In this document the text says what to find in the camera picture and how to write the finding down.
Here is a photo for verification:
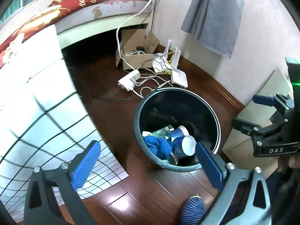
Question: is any blue paper cup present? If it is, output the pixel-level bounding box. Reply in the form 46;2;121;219
169;125;189;140
172;136;196;158

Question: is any blue cloth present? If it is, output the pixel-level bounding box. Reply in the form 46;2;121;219
143;136;172;160

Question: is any green cardboard box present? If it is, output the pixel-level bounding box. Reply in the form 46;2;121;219
151;125;174;139

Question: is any dark round trash bin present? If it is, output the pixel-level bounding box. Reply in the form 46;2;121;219
133;87;221;172

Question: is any person right hand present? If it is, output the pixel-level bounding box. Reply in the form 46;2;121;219
274;153;300;173

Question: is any blue striped slipper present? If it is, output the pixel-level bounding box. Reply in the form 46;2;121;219
181;194;206;225

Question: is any white grid tablecloth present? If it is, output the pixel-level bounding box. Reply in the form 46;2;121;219
1;26;128;222

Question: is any white router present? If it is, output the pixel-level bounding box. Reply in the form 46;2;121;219
152;39;188;88

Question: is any white power strip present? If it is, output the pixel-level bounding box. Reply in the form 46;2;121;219
118;70;140;92

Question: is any grey hanging cloth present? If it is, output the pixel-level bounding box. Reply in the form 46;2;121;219
181;0;244;59

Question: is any cardboard box on floor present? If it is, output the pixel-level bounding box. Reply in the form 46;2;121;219
116;29;159;70

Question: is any red yellow feather blanket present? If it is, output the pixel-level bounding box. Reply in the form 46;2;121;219
1;0;106;67

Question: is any bed with red headboard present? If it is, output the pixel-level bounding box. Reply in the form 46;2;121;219
1;0;152;51

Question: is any beige board leaning on wall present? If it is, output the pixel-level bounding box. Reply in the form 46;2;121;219
222;67;295;178

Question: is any white cable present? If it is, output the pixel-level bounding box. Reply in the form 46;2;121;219
115;0;161;71

